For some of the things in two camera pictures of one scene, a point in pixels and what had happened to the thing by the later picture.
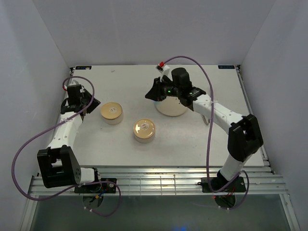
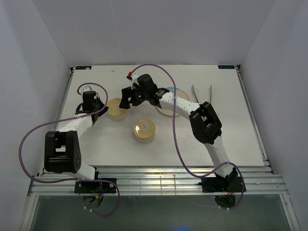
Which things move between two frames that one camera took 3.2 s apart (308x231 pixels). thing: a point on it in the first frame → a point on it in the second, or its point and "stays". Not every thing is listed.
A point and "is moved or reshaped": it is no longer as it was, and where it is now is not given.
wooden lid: x=144 y=128 stays
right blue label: x=226 y=67 stays
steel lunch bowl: x=144 y=130 stays
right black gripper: x=155 y=94 → x=126 y=93
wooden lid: x=111 y=110 is moved or reshaped
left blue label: x=83 y=68 stays
